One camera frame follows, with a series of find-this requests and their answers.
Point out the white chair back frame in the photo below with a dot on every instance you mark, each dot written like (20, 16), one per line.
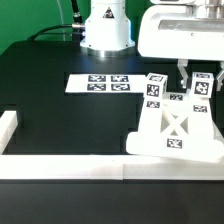
(177, 126)

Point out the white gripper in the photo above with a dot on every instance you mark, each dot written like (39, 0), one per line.
(184, 29)

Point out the white marker base plate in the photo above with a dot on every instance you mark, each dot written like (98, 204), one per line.
(105, 83)

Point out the white nut cube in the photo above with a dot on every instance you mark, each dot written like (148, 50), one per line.
(156, 85)
(202, 85)

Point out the white U-shaped fence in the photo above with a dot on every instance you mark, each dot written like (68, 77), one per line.
(92, 167)

